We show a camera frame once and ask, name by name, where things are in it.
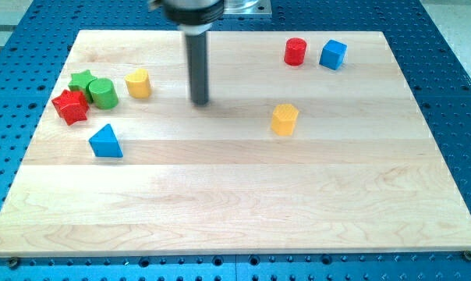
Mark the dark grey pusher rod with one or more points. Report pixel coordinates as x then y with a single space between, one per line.
196 52

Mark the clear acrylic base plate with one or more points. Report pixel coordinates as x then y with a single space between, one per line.
247 8

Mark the red star block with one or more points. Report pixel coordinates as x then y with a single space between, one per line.
71 106

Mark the green star block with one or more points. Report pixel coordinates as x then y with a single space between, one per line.
81 82

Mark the green cylinder block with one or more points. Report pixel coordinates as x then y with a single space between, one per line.
102 91

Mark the red cylinder block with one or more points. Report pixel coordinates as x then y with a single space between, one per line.
295 50

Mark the blue cube block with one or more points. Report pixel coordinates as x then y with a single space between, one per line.
332 54

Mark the yellow heart block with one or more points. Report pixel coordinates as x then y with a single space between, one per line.
138 84

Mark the light wooden board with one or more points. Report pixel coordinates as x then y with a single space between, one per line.
360 173

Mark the right board corner screw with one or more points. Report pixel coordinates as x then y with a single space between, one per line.
466 255

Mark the blue triangle block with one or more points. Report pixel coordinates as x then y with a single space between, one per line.
105 144

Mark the yellow hexagon block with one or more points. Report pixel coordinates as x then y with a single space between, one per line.
284 119

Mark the board corner screw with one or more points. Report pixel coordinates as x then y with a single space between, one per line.
12 262
466 255

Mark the left board corner screw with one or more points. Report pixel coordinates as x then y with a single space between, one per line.
12 262

